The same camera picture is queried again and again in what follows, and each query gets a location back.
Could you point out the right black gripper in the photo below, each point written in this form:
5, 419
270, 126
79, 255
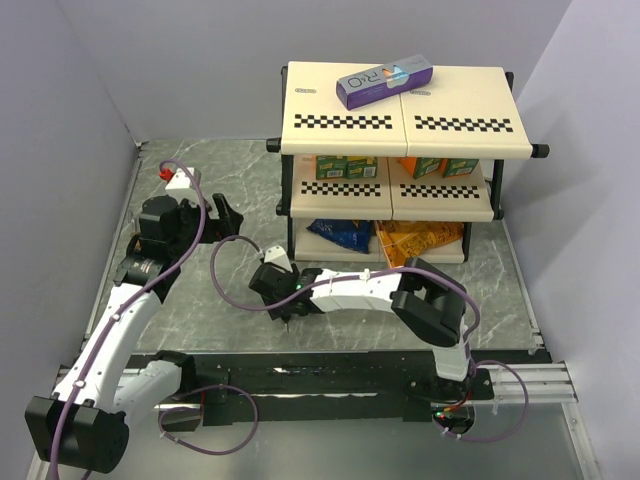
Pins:
278, 310

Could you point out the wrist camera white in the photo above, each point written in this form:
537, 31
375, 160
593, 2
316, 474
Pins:
179, 186
277, 257

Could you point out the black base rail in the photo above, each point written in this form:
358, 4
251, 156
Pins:
238, 387

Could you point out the blue snack bag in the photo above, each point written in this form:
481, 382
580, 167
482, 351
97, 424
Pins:
353, 235

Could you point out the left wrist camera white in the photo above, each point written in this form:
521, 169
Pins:
179, 186

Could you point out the orange snack bag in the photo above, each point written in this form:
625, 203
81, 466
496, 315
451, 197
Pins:
400, 240

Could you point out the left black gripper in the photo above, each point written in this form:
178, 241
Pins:
227, 225

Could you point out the green yellow box left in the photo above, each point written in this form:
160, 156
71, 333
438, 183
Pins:
330, 167

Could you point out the black-headed key bunch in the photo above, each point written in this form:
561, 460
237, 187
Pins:
287, 325

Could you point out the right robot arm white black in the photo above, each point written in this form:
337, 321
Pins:
428, 302

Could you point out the beige three-tier shelf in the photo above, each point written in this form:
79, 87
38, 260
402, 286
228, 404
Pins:
465, 112

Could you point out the orange green box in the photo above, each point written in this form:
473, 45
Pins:
418, 167

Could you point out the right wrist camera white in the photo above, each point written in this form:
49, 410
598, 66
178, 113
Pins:
277, 257

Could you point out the brass padlock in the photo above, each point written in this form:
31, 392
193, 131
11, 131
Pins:
133, 219

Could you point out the green box right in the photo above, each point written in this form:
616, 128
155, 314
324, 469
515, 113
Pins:
457, 167

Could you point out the purple toothpaste box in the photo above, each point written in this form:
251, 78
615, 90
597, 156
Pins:
378, 83

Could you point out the green yellow box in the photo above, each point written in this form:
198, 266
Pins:
330, 167
361, 167

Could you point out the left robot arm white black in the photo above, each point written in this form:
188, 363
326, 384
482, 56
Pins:
86, 421

